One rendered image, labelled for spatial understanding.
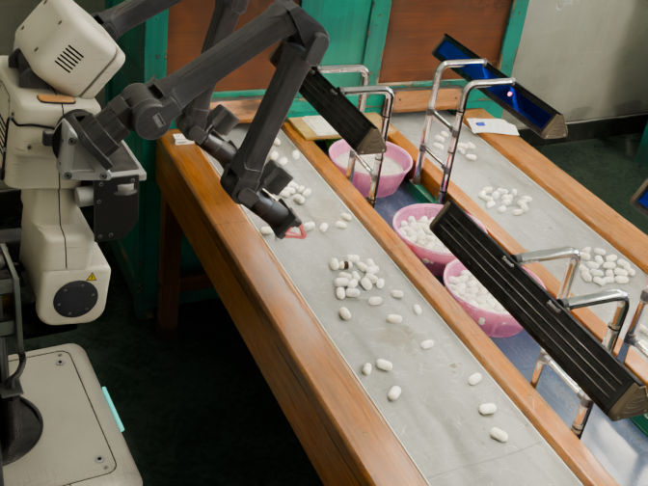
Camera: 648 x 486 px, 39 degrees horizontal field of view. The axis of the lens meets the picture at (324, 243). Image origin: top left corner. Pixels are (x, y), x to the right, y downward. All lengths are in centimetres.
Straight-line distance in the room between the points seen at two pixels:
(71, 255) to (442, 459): 93
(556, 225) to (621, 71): 267
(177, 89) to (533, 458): 103
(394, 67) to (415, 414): 153
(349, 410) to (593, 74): 360
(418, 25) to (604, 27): 211
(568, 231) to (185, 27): 129
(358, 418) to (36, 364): 115
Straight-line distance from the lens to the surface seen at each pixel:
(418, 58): 319
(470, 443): 191
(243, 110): 291
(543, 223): 275
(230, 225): 241
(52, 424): 252
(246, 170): 201
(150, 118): 183
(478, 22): 327
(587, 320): 233
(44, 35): 195
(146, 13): 225
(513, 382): 205
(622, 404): 158
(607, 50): 520
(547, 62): 493
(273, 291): 217
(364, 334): 212
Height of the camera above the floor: 201
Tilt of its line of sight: 32 degrees down
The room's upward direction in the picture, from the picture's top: 8 degrees clockwise
